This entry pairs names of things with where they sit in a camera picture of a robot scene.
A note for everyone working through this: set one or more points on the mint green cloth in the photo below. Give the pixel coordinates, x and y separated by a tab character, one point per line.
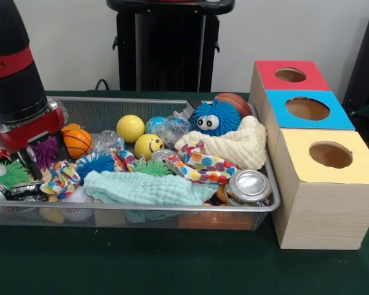
141	189

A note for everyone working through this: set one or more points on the yellow smiley ball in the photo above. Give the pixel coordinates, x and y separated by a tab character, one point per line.
148	147

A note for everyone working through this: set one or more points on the wooden box with three holes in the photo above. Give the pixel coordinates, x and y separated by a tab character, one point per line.
323	215

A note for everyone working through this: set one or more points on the shallow silver mesh bin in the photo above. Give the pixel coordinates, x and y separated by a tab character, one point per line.
160	219

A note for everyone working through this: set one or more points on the black upright board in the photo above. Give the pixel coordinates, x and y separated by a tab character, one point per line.
366	61

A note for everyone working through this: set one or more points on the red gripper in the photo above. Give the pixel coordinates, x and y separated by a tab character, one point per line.
27	130

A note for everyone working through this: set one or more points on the orange toy basketball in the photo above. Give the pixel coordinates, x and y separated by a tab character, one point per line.
78	143

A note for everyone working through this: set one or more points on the green fuzzy toy with eyes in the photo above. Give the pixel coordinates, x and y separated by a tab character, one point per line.
13	176

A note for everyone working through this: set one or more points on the silver drink can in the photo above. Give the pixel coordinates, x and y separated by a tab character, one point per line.
249	184

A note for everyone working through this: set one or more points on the polka dot cloth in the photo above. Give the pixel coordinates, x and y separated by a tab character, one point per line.
209	170

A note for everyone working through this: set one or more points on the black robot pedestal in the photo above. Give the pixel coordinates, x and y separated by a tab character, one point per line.
172	46

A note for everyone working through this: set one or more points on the purple spiky ball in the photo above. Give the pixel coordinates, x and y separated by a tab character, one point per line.
47	152

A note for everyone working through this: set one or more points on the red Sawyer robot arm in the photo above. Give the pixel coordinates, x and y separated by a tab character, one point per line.
9	77

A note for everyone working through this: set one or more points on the cream knit cloth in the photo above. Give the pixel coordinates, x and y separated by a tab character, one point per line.
240	147

